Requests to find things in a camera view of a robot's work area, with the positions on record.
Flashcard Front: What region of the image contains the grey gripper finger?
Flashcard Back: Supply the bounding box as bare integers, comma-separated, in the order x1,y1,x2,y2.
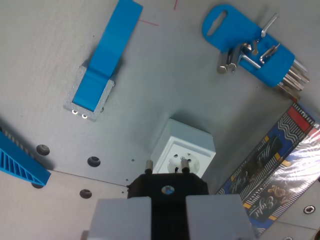
81,196,152,240
185,194,258,240

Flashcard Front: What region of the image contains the black two-pin power plug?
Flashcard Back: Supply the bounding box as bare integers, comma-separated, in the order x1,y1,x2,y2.
126,156,210,240

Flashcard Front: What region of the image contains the dark chocolate mint box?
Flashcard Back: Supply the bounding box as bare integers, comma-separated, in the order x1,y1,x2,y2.
215,102,320,237

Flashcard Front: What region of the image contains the blue ribbed plastic part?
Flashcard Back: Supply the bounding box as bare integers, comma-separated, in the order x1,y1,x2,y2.
0,125,52,188

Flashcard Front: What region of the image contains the large silver hex key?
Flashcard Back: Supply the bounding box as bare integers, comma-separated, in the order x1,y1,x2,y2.
226,46,305,91

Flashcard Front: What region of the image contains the largest silver hex key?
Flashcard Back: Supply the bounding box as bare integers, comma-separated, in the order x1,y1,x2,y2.
216,48,301,100

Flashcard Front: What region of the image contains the medium silver hex key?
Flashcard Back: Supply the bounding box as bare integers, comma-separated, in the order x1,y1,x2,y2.
238,42,311,84

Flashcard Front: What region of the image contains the blue flat plastic bar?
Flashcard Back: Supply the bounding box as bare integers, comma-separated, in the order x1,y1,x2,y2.
72,0,144,112

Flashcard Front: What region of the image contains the small silver hex key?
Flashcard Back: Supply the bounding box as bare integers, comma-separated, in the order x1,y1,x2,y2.
259,42,281,65

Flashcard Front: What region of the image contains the blue hex key holder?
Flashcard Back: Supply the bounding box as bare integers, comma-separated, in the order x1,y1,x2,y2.
201,3,296,88

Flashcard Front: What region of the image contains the thin silver hex key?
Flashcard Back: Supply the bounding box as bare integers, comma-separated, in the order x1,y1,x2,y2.
260,13,280,39

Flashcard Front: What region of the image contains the white wall socket box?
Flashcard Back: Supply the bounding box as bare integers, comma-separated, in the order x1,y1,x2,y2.
149,117,217,179

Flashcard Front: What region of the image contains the grey rectangular frame holder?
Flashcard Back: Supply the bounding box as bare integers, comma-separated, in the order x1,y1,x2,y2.
63,65,116,123

